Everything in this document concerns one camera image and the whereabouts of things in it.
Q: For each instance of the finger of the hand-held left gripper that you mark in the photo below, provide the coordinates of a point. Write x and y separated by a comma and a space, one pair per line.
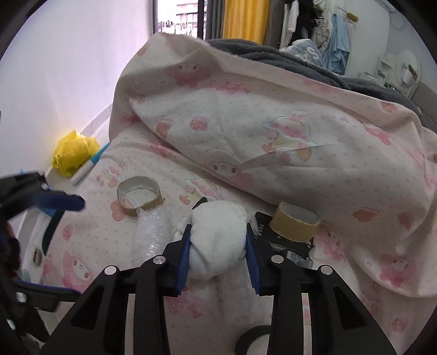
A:
58, 202
20, 182

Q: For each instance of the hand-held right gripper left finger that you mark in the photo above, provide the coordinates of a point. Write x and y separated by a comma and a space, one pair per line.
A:
182, 263

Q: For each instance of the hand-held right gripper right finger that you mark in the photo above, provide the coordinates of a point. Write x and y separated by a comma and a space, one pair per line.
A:
254, 269

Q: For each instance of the clear bubble wrap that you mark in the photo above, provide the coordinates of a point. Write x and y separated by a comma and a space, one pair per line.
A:
150, 235

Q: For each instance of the white balled sock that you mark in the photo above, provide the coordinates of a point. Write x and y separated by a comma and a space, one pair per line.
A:
218, 235

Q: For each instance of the beige tape roll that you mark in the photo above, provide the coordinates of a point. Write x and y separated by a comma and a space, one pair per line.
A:
293, 232

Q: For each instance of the cardboard tape core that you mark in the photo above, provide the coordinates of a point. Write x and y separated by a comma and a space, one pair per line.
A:
150, 204

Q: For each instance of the black plastic packet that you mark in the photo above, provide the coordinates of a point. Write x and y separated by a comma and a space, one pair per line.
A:
290, 251

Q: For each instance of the yellow plastic bag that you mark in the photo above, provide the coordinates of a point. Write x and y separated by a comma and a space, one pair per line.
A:
73, 150

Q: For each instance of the pink printed bed sheet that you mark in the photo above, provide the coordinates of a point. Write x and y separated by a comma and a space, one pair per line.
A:
102, 245

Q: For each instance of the pink printed duvet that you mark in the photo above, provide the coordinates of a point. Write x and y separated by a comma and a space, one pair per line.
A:
273, 136

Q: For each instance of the dark grey blanket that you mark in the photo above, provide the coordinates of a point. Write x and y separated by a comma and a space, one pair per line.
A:
266, 51

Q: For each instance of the black framed window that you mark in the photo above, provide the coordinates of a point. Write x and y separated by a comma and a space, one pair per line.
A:
177, 17

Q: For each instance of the blue patterned blanket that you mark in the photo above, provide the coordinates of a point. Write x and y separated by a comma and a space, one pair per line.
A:
304, 49

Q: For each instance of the light blue hanging shirt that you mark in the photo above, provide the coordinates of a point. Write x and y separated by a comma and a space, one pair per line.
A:
338, 44

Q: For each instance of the grey curtain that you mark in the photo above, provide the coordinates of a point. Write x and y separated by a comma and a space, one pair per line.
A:
275, 24
214, 18

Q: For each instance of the white shelf unit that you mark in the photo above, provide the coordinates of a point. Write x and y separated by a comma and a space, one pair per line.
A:
385, 65

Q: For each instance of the grey padded headboard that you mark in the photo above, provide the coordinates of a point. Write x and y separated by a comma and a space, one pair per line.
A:
426, 97

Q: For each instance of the white hanging jacket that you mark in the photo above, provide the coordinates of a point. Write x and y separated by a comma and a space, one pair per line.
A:
324, 34

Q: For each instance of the yellow curtain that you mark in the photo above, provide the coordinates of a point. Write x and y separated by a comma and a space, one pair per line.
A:
244, 18

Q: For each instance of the white hanging shirt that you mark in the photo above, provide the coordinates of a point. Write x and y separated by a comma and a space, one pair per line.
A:
289, 18

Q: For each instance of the black hanging garment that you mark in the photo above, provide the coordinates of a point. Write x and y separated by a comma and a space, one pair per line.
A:
305, 20

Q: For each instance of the clothes rack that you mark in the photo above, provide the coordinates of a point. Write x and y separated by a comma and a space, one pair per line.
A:
351, 16

